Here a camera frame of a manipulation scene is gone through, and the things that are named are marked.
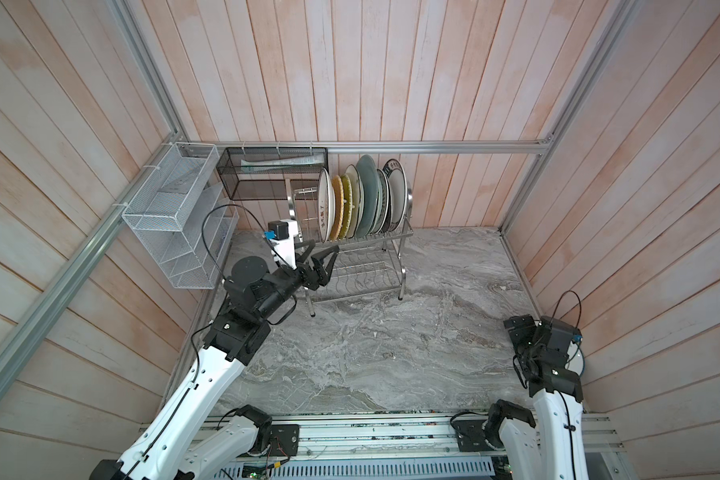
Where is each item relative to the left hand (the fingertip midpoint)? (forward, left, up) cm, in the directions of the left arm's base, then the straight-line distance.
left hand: (327, 251), depth 63 cm
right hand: (-5, -50, -26) cm, 57 cm away
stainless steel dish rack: (+23, -9, -34) cm, 42 cm away
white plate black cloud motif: (-17, -55, -17) cm, 60 cm away
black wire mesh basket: (+48, +23, -14) cm, 55 cm away
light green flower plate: (+14, -12, -8) cm, 20 cm away
